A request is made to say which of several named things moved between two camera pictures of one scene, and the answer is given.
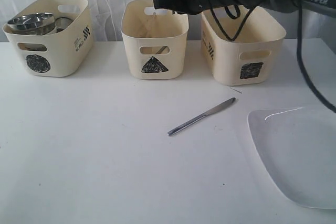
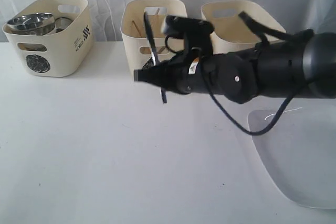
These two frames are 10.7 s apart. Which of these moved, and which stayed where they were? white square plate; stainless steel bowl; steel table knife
Moved: steel table knife
Stayed: white square plate; stainless steel bowl
